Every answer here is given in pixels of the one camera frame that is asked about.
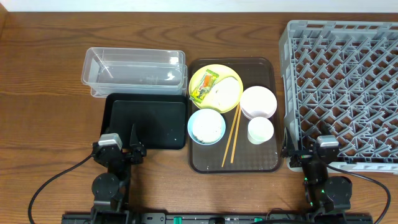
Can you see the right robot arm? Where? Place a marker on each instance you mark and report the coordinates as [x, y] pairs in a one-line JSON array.
[[328, 196]]

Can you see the brown serving tray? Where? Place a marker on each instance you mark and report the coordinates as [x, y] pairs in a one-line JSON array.
[[249, 157]]

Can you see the light blue bowl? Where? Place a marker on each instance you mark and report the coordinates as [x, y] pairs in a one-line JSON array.
[[190, 126]]

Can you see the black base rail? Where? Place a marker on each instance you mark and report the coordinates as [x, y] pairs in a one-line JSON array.
[[156, 218]]

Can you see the green snack wrapper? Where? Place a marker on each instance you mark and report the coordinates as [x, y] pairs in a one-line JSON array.
[[207, 82]]

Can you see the pink bowl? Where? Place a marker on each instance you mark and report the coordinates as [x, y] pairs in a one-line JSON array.
[[258, 101]]

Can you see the wooden chopstick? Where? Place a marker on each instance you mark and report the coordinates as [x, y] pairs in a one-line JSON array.
[[237, 122], [230, 135]]

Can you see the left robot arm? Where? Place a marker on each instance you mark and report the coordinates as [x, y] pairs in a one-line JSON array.
[[111, 189]]

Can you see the white cup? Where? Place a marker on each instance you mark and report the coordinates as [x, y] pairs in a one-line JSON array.
[[260, 130]]

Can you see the clear plastic bin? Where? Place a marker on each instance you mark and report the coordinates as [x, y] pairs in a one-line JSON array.
[[109, 70]]

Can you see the white napkin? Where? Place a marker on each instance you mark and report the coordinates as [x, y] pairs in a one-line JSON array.
[[225, 93]]

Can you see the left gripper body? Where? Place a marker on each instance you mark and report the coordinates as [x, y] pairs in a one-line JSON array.
[[121, 154]]

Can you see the grey dishwasher rack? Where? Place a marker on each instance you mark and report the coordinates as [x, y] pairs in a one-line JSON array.
[[343, 75]]

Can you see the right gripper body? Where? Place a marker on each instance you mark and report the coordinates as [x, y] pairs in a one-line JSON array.
[[306, 158]]

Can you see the black tray bin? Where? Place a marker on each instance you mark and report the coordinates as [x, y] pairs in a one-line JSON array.
[[160, 120]]

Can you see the yellow plate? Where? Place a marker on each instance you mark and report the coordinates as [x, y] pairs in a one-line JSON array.
[[224, 72]]

